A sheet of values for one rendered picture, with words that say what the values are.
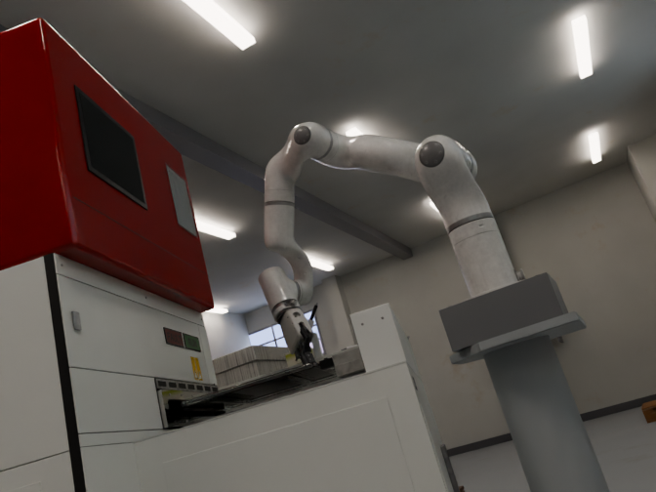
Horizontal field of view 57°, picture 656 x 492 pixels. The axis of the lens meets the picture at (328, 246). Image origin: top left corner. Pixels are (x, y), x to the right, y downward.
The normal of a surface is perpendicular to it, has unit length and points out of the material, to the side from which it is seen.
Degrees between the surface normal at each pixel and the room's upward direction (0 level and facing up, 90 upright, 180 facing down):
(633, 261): 90
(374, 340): 90
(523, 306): 90
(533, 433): 90
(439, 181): 130
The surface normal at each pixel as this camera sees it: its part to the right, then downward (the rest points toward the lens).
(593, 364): -0.43, -0.17
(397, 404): -0.18, -0.26
